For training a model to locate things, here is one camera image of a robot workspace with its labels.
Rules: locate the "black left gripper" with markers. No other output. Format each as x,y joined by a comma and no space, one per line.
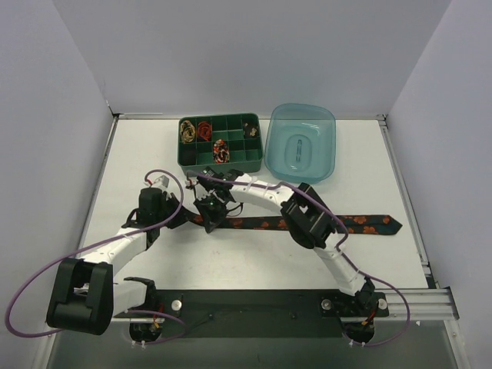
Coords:
178,214

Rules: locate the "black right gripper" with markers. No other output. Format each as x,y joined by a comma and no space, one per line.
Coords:
211,211

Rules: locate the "dark floral orange tie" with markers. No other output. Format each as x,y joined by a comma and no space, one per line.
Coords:
377,224

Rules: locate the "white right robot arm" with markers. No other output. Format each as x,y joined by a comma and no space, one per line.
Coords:
325,239

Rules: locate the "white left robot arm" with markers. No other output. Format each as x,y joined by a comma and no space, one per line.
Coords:
100,269

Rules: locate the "red white rolled tie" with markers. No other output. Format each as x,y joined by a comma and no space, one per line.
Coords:
221,153

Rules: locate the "green compartment organizer box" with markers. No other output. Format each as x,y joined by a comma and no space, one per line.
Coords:
245,154

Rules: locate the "beige rolled tie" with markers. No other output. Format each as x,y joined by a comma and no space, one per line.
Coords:
187,132

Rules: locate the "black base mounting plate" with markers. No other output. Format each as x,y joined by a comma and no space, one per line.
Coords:
262,313

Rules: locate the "dark rolled tie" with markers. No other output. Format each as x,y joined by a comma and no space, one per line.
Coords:
250,130

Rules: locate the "teal transparent plastic tub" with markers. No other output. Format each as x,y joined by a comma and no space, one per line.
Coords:
301,143

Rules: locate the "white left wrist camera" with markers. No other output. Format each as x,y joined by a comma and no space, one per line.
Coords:
161,182

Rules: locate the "aluminium front rail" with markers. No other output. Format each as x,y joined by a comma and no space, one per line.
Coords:
416,304

